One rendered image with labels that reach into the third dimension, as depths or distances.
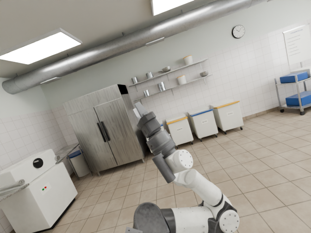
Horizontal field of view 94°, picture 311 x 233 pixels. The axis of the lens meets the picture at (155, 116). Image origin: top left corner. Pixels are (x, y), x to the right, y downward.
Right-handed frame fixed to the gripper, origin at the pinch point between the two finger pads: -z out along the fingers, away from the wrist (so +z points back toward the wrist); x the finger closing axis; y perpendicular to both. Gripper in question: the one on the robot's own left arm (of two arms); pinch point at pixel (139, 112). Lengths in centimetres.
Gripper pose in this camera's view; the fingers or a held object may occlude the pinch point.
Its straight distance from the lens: 56.1
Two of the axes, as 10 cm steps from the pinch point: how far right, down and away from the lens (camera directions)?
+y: -7.9, 4.7, -3.9
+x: 2.5, -3.3, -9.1
